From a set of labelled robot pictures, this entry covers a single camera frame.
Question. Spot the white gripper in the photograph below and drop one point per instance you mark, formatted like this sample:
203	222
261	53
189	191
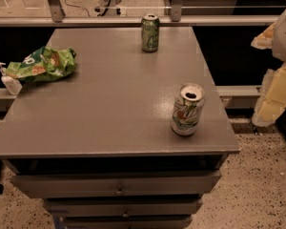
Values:
272	96

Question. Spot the green rice chip bag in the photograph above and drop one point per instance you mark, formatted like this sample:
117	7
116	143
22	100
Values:
44	65

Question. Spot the white green soda can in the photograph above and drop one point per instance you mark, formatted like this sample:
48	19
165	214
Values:
188	105

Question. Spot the grey drawer cabinet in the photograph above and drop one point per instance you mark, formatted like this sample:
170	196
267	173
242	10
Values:
98	147

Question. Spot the white pump sanitizer bottle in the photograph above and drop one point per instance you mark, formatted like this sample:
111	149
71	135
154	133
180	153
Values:
13	85

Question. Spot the metal railing frame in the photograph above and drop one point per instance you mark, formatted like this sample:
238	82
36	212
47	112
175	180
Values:
62	14

